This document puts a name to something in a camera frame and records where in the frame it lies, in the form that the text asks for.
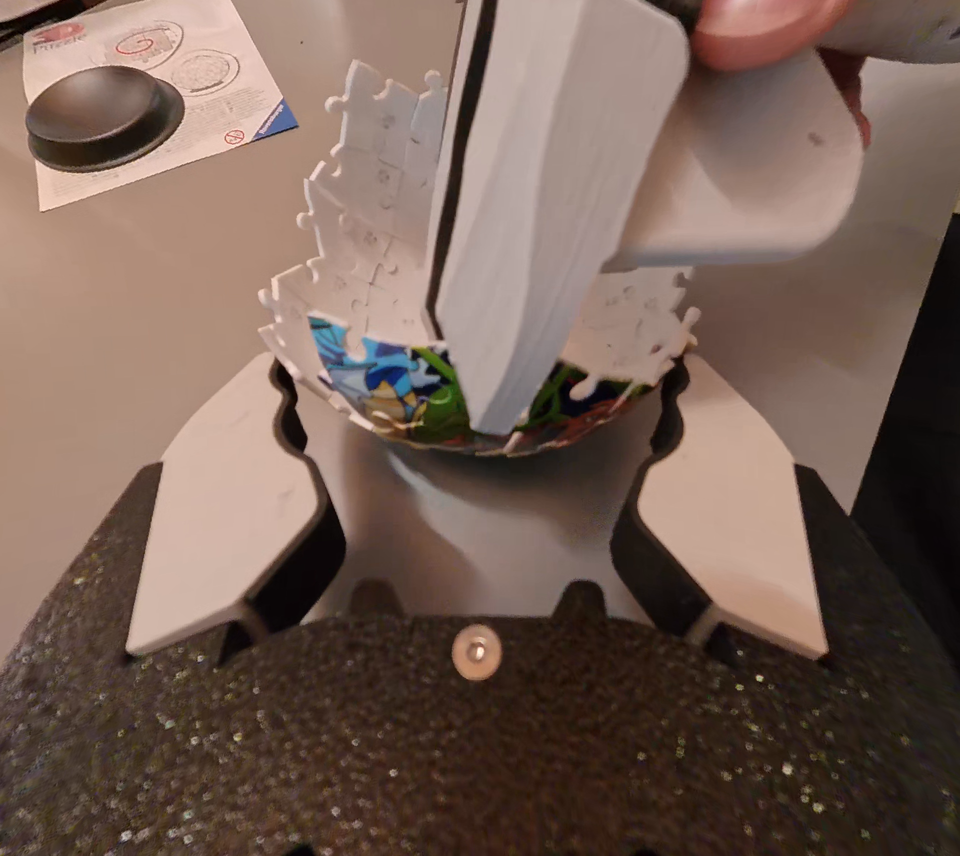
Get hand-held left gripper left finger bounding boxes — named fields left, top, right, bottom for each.
left=124, top=351, right=349, bottom=658

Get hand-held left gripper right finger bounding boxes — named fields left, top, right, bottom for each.
left=609, top=354, right=831, bottom=661

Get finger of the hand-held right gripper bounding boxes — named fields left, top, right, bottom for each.
left=437, top=0, right=693, bottom=436
left=424, top=0, right=498, bottom=340

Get colourful cartoon puzzle ball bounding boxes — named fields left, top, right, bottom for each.
left=258, top=60, right=702, bottom=456

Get black round ball stand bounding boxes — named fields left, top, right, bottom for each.
left=24, top=65, right=186, bottom=171

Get printed instruction leaflet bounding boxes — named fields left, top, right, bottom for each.
left=22, top=0, right=300, bottom=212

